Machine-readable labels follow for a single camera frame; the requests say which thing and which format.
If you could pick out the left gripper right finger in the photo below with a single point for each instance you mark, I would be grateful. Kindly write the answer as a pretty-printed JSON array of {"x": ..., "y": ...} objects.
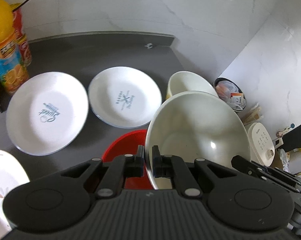
[{"x": 174, "y": 168}]

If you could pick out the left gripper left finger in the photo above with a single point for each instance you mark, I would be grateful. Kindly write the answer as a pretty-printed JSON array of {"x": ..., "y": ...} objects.
[{"x": 117, "y": 171}]

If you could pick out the red and black bowl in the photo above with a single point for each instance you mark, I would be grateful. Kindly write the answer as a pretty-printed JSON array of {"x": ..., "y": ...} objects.
[{"x": 128, "y": 144}]

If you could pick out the white ribbed bowl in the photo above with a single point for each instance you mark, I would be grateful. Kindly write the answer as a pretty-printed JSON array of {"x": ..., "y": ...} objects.
[{"x": 195, "y": 125}]

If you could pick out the white plate Bakery print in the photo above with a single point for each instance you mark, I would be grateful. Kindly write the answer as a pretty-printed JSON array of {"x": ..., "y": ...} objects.
[{"x": 124, "y": 97}]

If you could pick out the white bowl yellow pattern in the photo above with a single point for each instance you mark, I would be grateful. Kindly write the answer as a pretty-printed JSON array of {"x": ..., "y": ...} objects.
[{"x": 184, "y": 81}]

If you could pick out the white plate Sweet print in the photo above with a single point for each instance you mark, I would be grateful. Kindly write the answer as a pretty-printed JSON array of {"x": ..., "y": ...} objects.
[{"x": 47, "y": 113}]

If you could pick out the plain white plate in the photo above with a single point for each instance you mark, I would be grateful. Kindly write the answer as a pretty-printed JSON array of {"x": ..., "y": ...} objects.
[{"x": 12, "y": 175}]

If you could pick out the white electric kettle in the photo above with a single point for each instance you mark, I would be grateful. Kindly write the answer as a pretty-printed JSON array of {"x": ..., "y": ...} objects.
[{"x": 262, "y": 149}]

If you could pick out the orange juice bottle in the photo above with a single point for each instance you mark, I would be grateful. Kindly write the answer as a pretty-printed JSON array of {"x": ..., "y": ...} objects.
[{"x": 13, "y": 72}]

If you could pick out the red drink can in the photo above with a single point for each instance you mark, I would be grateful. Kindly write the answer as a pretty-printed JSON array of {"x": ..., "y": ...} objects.
[{"x": 21, "y": 34}]

